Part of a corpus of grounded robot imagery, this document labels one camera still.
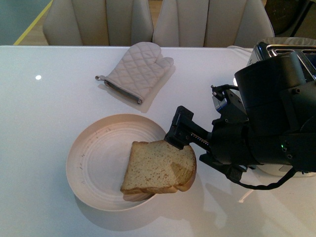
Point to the beige round plate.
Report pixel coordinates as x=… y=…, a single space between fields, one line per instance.
x=98 y=159

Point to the right beige chair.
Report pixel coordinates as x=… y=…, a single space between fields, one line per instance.
x=212 y=23

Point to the white chrome toaster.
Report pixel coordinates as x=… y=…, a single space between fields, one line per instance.
x=271 y=50

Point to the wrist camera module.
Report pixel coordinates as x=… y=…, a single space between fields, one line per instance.
x=226 y=102

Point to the slice of toast bread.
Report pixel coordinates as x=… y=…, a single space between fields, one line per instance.
x=159 y=168

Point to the beige chair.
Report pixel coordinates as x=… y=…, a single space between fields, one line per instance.
x=98 y=23
x=212 y=23

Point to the grey quilted oven mitt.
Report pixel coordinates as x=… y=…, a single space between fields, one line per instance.
x=138 y=71

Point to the left beige chair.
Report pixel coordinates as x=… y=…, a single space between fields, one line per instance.
x=98 y=23

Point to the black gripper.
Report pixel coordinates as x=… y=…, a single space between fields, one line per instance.
x=226 y=145

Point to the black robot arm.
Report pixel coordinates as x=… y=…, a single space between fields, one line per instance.
x=268 y=117

